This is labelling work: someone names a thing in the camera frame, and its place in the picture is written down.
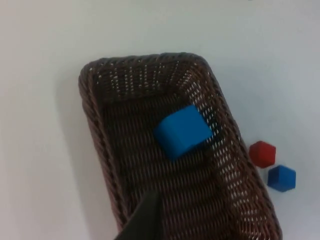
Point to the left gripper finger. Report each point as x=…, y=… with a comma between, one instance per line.
x=143, y=220

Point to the dark brown wicker basket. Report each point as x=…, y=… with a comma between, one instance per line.
x=175, y=175

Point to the large blue cube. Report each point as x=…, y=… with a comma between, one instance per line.
x=182, y=131

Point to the small red cube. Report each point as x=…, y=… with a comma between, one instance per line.
x=262, y=153

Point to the small blue cube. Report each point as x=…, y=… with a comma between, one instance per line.
x=281, y=178

